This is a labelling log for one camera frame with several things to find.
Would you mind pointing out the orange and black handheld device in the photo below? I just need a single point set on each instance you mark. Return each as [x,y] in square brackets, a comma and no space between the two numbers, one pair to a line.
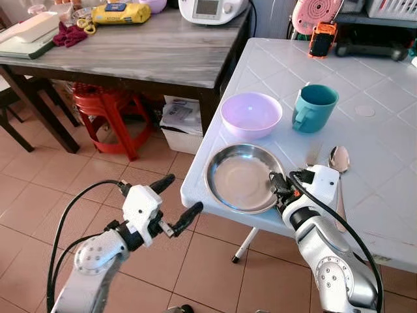
[322,39]

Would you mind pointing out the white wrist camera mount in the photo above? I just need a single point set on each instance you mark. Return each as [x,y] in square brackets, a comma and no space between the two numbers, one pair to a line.
[324,184]
[140,205]

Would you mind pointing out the dark red cloth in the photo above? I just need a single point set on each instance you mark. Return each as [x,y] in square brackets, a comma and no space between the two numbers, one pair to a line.
[68,36]

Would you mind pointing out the white kitchen appliance with display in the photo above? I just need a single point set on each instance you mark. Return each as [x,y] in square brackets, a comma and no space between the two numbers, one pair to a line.
[212,10]

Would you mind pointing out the round steel plate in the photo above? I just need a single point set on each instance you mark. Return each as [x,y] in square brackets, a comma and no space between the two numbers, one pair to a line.
[240,177]

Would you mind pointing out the teal plastic mug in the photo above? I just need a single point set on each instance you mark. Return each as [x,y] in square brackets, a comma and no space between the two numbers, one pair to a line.
[316,111]

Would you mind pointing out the grey green flat tray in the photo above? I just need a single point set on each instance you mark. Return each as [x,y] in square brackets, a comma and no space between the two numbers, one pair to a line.
[32,48]

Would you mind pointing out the dark robot foot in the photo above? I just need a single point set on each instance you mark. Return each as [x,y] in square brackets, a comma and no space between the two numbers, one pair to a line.
[178,309]

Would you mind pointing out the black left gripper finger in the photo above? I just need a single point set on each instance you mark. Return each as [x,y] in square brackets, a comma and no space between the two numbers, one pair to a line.
[187,218]
[163,183]

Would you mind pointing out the black flat device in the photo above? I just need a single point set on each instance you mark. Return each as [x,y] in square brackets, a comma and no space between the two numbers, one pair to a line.
[371,51]

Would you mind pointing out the white bin with papers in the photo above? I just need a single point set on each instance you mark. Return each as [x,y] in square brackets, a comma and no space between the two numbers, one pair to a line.
[181,127]

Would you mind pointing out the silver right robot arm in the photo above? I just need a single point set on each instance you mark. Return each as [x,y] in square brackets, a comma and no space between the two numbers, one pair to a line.
[333,262]

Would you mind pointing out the pink round appliance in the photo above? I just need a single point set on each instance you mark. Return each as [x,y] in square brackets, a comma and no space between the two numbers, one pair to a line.
[311,16]

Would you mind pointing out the red plastic stool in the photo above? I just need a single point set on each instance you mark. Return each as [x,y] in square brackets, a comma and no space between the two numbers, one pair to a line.
[107,107]

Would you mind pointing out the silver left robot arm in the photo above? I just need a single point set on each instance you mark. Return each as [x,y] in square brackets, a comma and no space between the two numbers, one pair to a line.
[91,262]

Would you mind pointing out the white plastic table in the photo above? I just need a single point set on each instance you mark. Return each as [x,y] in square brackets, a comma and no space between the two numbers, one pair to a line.
[378,156]

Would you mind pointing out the round white table cap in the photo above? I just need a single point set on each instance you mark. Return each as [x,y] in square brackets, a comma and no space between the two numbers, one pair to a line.
[365,111]

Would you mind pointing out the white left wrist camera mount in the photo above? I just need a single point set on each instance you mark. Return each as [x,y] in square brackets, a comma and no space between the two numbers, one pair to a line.
[140,205]

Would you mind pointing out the grey topped wooden table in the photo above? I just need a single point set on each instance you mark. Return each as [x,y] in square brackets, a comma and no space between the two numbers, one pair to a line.
[150,55]

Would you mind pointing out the lilac plastic bowl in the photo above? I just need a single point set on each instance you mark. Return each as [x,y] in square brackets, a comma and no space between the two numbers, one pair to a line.
[251,114]

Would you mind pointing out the dark low shelf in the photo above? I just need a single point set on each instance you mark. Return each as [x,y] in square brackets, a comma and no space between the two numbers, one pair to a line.
[371,29]

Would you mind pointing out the dark wooden chair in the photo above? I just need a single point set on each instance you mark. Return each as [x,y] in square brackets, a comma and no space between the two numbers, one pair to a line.
[16,120]

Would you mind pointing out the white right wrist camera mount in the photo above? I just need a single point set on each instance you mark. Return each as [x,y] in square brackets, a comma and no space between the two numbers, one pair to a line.
[324,184]

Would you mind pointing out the metal spoon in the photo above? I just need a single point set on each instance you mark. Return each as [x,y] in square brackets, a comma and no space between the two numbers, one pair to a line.
[339,158]

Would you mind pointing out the white plastic basket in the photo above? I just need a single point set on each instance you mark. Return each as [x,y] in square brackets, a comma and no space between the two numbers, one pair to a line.
[394,8]

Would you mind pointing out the white oblong box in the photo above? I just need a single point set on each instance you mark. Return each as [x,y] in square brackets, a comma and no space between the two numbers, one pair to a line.
[29,27]

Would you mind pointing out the yellow packet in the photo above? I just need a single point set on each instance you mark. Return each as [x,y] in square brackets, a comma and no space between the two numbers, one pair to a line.
[120,14]

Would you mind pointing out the purple bowl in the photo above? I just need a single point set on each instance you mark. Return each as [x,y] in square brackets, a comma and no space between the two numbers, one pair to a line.
[154,5]

